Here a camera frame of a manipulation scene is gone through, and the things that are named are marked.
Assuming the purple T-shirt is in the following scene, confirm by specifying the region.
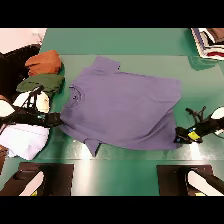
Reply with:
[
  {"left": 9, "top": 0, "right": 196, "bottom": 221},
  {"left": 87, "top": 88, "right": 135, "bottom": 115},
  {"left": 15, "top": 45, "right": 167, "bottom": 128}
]
[{"left": 59, "top": 55, "right": 183, "bottom": 158}]

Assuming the black garment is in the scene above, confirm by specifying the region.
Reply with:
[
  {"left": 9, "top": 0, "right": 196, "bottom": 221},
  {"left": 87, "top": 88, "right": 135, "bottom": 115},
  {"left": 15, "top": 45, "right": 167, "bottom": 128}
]
[{"left": 0, "top": 44, "right": 42, "bottom": 101}]

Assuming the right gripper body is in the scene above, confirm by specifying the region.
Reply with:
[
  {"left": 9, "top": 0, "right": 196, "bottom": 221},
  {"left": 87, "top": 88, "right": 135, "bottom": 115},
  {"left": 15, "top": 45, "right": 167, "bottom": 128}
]
[{"left": 173, "top": 124, "right": 204, "bottom": 145}]

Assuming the heap of clothes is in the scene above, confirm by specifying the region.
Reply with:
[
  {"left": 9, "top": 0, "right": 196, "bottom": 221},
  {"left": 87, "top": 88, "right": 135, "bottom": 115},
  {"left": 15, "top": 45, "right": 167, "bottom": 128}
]
[{"left": 190, "top": 27, "right": 224, "bottom": 61}]

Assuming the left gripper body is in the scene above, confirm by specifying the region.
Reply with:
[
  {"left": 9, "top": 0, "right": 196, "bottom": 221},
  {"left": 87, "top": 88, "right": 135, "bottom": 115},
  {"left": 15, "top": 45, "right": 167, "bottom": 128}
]
[{"left": 45, "top": 112, "right": 65, "bottom": 129}]

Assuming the orange garment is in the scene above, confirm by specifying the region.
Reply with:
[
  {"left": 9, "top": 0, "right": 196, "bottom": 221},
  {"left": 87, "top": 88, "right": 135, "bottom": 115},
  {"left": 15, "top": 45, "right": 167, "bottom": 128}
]
[{"left": 24, "top": 49, "right": 64, "bottom": 77}]

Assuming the cream garment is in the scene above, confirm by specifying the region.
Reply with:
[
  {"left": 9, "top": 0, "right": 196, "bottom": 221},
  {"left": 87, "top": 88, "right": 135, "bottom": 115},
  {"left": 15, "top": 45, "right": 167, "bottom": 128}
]
[{"left": 12, "top": 90, "right": 51, "bottom": 115}]

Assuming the white garment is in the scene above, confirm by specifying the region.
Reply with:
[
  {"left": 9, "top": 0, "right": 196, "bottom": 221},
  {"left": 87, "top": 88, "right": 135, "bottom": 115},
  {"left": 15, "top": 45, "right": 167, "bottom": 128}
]
[{"left": 0, "top": 122, "right": 51, "bottom": 161}]

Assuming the green garment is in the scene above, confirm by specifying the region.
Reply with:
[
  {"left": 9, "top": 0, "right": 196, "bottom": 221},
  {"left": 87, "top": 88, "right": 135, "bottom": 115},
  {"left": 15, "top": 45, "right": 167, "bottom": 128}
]
[{"left": 15, "top": 73, "right": 66, "bottom": 97}]

